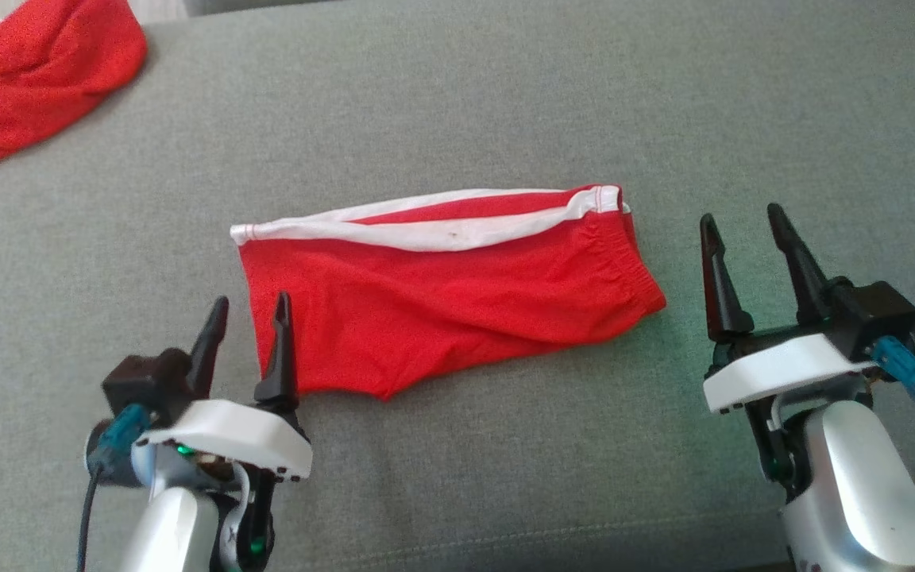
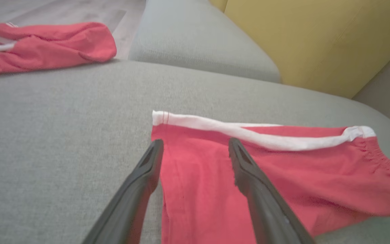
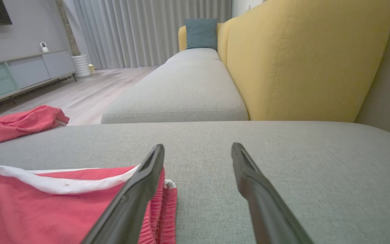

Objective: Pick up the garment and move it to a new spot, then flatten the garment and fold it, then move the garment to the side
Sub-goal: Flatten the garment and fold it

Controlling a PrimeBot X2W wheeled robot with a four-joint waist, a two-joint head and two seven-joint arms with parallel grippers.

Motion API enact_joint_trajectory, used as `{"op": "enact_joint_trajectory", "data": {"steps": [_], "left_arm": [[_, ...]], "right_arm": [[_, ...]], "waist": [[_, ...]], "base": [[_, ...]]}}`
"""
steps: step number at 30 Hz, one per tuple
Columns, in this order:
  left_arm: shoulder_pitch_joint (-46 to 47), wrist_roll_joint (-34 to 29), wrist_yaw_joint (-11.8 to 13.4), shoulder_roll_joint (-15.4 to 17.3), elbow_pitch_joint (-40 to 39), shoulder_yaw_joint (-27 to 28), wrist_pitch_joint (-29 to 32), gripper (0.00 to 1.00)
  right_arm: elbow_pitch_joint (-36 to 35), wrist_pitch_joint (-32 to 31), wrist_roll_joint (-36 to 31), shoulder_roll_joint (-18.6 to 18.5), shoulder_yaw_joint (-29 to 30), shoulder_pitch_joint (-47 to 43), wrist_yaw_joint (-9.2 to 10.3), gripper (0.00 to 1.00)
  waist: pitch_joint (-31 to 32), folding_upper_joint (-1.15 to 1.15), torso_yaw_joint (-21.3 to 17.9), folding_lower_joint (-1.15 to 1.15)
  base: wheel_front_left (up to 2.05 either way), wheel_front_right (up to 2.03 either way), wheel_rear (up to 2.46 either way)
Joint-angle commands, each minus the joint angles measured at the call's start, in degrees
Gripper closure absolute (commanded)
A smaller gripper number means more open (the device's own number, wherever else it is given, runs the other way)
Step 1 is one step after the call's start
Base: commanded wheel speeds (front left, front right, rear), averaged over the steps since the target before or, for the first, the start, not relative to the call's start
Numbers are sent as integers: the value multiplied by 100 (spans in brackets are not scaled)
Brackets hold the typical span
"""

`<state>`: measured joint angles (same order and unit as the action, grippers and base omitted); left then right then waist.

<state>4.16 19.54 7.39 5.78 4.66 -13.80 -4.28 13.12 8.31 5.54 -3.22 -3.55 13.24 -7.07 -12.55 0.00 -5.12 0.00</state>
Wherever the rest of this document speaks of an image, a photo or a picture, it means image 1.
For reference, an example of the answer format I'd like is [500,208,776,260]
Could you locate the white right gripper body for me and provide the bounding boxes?
[701,322,876,415]

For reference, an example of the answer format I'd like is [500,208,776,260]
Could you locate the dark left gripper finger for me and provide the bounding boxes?
[187,296,230,399]
[253,291,300,411]

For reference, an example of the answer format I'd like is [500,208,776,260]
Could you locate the red shorts with white stripe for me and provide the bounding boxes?
[230,184,668,401]

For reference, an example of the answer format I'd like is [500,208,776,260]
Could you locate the grey sofa seat cushion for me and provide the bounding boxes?
[0,0,915,572]

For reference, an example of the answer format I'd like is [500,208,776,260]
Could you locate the red jersey with white sleeves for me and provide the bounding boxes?
[0,0,149,196]

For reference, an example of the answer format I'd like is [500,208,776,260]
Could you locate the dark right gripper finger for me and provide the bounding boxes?
[766,203,832,325]
[699,212,755,345]

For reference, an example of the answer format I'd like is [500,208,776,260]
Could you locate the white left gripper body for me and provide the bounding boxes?
[135,397,315,484]

